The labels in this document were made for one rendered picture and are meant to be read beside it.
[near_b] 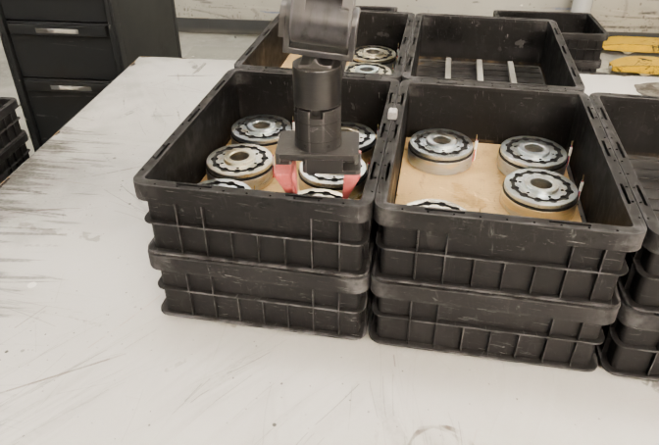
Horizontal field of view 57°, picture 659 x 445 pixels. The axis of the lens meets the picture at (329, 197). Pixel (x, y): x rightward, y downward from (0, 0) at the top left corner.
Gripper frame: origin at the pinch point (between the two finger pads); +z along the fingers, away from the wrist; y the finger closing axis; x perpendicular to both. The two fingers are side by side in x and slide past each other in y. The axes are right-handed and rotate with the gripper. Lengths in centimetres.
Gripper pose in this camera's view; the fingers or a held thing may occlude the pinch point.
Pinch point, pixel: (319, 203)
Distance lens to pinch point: 80.4
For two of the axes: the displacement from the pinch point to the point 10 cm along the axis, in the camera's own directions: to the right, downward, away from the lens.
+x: -0.6, 5.4, -8.4
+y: -10.0, -0.3, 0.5
